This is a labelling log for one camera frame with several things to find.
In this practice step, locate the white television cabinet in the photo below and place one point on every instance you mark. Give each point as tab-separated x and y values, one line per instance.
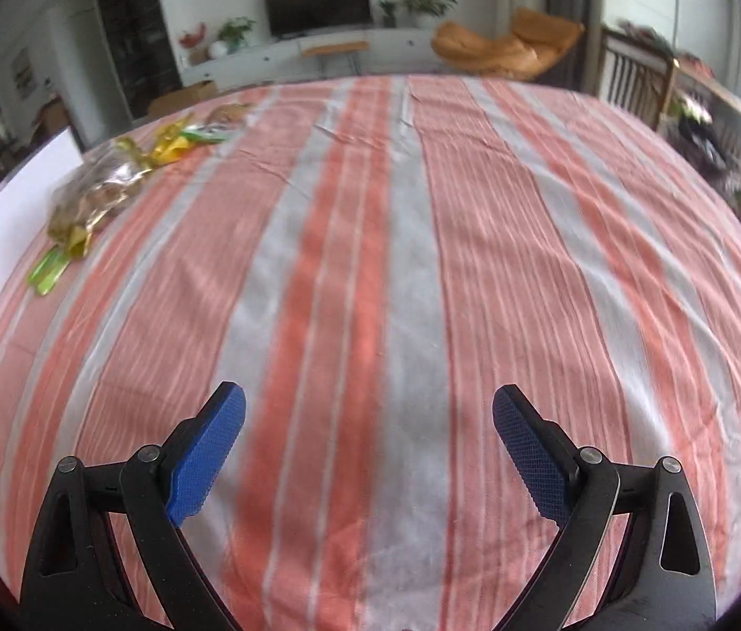
258	56

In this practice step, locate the round white vase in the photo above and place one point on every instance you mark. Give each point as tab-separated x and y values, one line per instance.
218	50

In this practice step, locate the green plant in vase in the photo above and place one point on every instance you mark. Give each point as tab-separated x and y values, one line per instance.
235	33

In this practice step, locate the dark display cabinet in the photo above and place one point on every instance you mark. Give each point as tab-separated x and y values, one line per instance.
133	33

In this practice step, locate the white cardboard box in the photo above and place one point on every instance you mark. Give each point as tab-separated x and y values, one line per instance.
8	210

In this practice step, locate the red flowers in vase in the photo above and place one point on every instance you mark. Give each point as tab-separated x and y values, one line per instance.
193	39

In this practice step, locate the bright green snack packet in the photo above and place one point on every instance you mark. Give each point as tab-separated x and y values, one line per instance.
48	273

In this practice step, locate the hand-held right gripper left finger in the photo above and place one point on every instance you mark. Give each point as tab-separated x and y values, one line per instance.
202	466

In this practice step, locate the grey curtain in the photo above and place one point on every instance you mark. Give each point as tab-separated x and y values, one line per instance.
574	6

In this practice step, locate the framed wall picture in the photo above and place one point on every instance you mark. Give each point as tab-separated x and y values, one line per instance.
25	75

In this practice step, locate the large potted plant white pot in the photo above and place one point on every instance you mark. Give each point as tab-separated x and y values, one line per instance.
424	3

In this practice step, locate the orange striped tablecloth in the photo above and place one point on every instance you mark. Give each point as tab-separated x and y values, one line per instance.
409	276

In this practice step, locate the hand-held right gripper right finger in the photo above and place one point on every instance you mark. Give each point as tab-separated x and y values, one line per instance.
534	453

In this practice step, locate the wooden dining chair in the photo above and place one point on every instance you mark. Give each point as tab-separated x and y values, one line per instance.
55	119

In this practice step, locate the orange lounge chair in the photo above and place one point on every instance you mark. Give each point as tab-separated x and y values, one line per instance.
495	49

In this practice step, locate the small wooden bench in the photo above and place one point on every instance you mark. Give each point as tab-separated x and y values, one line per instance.
334	48

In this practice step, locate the green and white snack packet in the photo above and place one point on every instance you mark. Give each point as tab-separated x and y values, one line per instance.
209	135

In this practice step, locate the black television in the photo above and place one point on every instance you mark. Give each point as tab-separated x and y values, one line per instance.
317	3

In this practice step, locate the small dark potted plant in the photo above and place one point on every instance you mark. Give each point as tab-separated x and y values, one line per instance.
388	12

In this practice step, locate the gold yellow snack packet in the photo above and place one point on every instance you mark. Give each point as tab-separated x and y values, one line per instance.
160	144

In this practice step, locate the clear bag round brown snacks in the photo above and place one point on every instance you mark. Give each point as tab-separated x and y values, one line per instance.
94	194

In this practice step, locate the brown cardboard box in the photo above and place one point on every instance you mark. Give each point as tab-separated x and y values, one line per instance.
183	97

